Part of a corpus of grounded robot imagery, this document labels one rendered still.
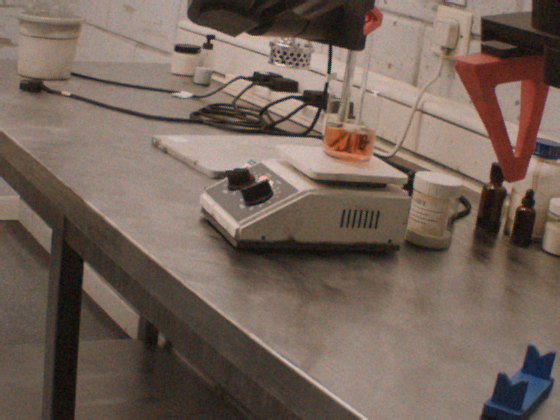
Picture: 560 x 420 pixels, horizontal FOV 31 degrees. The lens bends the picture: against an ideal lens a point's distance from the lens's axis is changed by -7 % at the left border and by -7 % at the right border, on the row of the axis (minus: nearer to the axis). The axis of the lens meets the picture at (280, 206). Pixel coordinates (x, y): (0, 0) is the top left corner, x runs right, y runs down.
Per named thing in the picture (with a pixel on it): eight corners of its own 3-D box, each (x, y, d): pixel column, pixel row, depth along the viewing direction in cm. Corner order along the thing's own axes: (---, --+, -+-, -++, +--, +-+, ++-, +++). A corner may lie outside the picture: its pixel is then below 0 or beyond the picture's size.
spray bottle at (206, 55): (202, 81, 217) (210, 33, 214) (214, 85, 215) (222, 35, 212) (189, 82, 214) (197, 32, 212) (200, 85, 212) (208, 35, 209)
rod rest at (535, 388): (518, 427, 77) (529, 386, 76) (479, 414, 78) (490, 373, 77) (553, 388, 85) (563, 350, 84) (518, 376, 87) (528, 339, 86)
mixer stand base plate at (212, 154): (210, 177, 139) (211, 169, 139) (148, 140, 155) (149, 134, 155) (390, 177, 155) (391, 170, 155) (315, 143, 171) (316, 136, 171)
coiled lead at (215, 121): (131, 132, 159) (136, 97, 158) (74, 98, 180) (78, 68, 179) (316, 135, 178) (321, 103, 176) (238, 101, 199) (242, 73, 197)
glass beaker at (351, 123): (342, 170, 116) (354, 95, 114) (305, 155, 121) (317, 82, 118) (388, 169, 120) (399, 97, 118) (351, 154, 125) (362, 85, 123)
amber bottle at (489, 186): (483, 232, 133) (496, 166, 131) (470, 224, 136) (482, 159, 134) (504, 233, 134) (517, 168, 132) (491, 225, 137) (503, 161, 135)
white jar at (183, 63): (199, 77, 222) (203, 48, 221) (171, 75, 221) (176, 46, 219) (195, 72, 228) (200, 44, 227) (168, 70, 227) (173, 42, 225)
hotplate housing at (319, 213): (234, 251, 110) (245, 176, 108) (196, 213, 122) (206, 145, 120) (419, 255, 119) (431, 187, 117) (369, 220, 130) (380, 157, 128)
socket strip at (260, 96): (336, 140, 176) (340, 115, 175) (221, 91, 208) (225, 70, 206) (362, 141, 179) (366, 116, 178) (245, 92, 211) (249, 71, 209)
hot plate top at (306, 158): (312, 179, 112) (313, 171, 111) (271, 151, 122) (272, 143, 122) (410, 185, 116) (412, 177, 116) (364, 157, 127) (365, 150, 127)
